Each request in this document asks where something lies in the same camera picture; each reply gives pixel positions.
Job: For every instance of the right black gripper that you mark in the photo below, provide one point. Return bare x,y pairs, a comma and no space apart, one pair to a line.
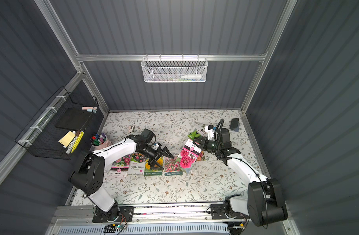
201,142

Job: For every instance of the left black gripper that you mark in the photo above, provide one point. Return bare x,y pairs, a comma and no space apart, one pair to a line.
159,152

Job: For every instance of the red pink field seed packet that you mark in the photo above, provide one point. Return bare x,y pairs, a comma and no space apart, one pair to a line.
172,167

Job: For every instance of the yellow sunflower seed packet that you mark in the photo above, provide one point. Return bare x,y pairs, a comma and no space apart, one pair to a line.
157,170

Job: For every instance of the pink carnation seed packet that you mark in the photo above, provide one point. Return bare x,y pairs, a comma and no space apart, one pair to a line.
188,155

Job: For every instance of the purple pink flower seed packet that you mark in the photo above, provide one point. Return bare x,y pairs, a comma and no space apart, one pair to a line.
120,167

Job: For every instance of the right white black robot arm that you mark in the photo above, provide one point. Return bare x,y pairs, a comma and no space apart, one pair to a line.
264,203

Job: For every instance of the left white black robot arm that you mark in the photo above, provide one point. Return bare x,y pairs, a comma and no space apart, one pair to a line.
88,175

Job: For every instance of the green leaf seed packet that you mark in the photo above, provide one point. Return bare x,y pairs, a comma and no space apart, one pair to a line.
194,135

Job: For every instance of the black rectangular eraser block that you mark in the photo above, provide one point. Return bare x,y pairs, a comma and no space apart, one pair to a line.
234,125

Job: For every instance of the small white pink clip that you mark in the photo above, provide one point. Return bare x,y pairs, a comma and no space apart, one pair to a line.
131,129

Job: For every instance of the pink marker cup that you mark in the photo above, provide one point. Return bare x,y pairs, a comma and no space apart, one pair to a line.
100,141

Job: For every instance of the white bottle in basket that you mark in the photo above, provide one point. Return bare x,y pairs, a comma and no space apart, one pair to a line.
192,76

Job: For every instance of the black notebook in basket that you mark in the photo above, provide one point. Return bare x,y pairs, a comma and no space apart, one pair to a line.
74,119

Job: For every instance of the yellow sticky note pad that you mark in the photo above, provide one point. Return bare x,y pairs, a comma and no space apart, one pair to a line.
67,138

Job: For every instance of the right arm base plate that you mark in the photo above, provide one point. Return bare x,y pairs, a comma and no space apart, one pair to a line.
222,211

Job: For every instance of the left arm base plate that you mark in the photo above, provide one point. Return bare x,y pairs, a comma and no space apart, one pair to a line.
115,214

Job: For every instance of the white wire mesh basket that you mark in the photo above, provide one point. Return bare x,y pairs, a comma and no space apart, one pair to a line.
170,71

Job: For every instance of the black wire wall basket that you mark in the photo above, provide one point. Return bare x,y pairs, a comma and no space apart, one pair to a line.
58,131

